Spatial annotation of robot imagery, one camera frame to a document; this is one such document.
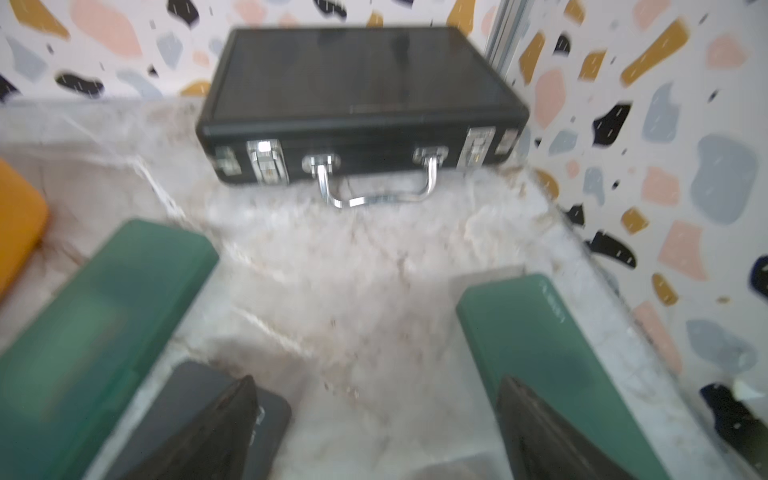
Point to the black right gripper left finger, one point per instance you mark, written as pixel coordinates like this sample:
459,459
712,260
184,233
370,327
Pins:
213,445

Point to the black briefcase with metal latches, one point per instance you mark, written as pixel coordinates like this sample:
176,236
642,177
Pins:
372,115

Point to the yellow storage box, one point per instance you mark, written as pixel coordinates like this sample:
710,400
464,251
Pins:
24,216

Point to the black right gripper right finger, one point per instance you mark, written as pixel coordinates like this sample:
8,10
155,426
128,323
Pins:
541,444

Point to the dark grey pencil case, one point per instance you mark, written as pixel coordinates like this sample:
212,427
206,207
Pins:
191,387

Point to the green pencil case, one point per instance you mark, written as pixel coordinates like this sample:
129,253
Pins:
67,379
521,327

